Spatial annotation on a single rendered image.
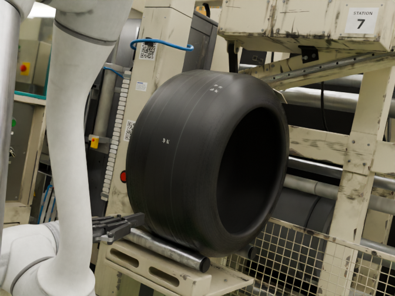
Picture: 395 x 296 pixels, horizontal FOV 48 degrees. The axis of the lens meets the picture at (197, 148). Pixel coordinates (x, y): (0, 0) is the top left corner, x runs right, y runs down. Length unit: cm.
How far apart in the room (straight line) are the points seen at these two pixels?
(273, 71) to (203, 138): 65
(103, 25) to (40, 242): 45
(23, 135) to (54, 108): 88
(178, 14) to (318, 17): 47
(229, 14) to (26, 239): 114
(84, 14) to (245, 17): 107
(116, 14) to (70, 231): 36
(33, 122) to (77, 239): 92
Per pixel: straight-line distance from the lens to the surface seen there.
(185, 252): 132
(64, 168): 76
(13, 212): 163
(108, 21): 69
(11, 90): 58
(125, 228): 109
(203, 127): 116
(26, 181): 165
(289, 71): 170
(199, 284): 130
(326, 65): 165
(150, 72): 154
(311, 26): 156
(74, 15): 69
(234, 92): 124
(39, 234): 95
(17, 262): 90
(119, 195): 159
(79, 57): 71
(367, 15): 151
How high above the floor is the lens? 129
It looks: 3 degrees down
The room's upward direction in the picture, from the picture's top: 11 degrees clockwise
